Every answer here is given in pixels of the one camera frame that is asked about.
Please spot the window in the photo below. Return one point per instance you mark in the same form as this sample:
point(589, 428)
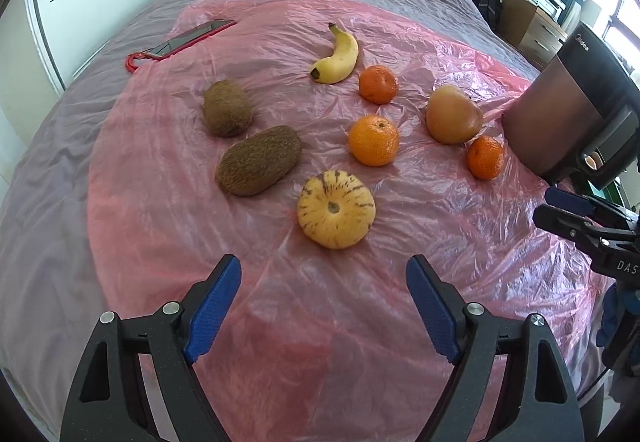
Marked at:
point(612, 11)

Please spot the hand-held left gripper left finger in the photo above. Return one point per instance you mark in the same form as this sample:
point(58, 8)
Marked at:
point(212, 317)

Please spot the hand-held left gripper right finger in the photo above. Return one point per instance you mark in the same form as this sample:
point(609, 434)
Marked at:
point(435, 317)

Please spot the black backpack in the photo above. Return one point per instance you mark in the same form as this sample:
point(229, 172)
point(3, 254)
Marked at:
point(482, 1)

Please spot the wooden nightstand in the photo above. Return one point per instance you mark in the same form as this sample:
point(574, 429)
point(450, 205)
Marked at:
point(535, 34)

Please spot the brown fuzzy kiwi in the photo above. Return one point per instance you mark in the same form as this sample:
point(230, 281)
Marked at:
point(259, 160)
point(227, 108)

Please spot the pink plastic sheet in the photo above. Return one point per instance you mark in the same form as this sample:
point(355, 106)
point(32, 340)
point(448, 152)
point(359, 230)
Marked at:
point(320, 347)

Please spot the orange tangerine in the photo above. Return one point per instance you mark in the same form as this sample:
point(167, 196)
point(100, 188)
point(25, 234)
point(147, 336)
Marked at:
point(374, 140)
point(378, 84)
point(485, 157)

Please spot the yellow striped melon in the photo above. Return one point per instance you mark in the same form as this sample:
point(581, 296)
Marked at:
point(336, 209)

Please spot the yellow banana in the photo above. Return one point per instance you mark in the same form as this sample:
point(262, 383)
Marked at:
point(340, 59)

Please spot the grey bed cover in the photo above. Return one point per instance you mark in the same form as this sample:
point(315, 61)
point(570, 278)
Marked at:
point(75, 171)

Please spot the brown black kitchen appliance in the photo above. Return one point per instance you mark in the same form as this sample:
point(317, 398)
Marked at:
point(550, 121)

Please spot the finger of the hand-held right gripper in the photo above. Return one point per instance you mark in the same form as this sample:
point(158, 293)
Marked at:
point(567, 201)
point(560, 221)

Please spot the person's right hand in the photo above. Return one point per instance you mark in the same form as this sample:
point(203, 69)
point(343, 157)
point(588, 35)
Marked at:
point(617, 322)

